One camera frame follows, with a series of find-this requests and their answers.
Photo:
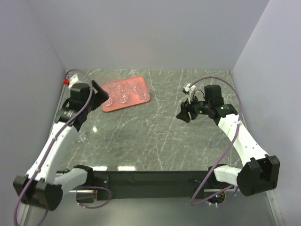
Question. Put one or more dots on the salmon pink plastic tray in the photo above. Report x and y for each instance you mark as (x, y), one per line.
(133, 99)

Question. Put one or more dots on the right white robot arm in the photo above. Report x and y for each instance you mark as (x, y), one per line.
(260, 170)

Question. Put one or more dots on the clear tall glass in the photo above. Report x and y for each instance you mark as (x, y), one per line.
(122, 98)
(142, 91)

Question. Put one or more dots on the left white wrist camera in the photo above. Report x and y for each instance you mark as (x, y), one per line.
(70, 81)

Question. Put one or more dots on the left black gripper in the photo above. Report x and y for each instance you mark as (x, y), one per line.
(100, 97)

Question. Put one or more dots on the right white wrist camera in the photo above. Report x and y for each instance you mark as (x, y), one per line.
(189, 90)

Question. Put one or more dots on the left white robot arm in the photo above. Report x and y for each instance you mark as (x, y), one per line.
(40, 187)

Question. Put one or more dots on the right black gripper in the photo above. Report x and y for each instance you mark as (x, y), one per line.
(186, 107)

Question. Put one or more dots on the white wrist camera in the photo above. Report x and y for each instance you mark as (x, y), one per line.
(189, 90)
(70, 81)

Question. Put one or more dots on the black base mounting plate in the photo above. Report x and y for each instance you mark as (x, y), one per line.
(145, 184)

